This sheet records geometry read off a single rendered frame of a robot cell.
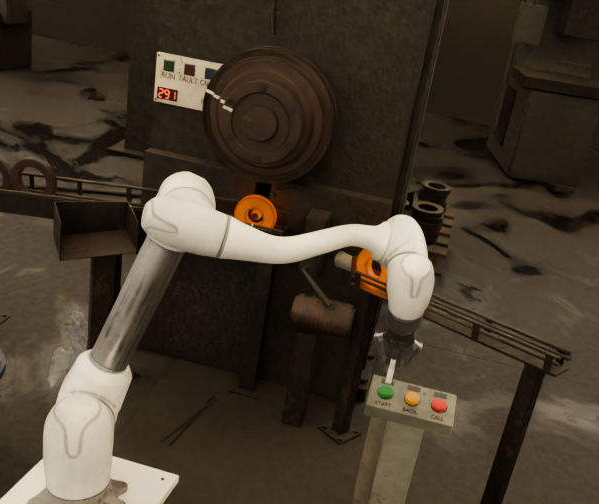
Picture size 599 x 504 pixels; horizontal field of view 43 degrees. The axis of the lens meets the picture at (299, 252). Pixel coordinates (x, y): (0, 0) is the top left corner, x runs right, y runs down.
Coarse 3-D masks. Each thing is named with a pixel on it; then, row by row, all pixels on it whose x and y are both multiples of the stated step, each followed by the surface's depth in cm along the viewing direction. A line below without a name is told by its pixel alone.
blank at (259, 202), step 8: (248, 200) 276; (256, 200) 276; (264, 200) 275; (240, 208) 278; (248, 208) 277; (256, 208) 277; (264, 208) 276; (272, 208) 276; (240, 216) 279; (264, 216) 277; (272, 216) 277; (256, 224) 280; (264, 224) 279; (272, 224) 278
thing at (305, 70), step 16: (224, 64) 258; (240, 64) 256; (288, 64) 253; (304, 64) 252; (320, 80) 252; (208, 96) 263; (320, 96) 254; (208, 112) 265; (208, 128) 267; (320, 144) 261; (224, 160) 271; (256, 176) 270; (272, 176) 269; (288, 176) 267
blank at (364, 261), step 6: (360, 252) 262; (366, 252) 260; (360, 258) 263; (366, 258) 261; (372, 258) 259; (360, 264) 263; (366, 264) 261; (360, 270) 264; (366, 270) 262; (372, 270) 264; (384, 270) 256; (372, 276) 261; (378, 276) 262; (384, 276) 257; (372, 288) 261
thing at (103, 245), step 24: (72, 216) 272; (96, 216) 276; (120, 216) 279; (72, 240) 271; (96, 240) 272; (120, 240) 273; (96, 264) 270; (96, 288) 274; (96, 312) 278; (96, 336) 282
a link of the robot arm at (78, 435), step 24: (72, 408) 178; (96, 408) 179; (48, 432) 176; (72, 432) 174; (96, 432) 177; (48, 456) 177; (72, 456) 175; (96, 456) 178; (48, 480) 180; (72, 480) 177; (96, 480) 180
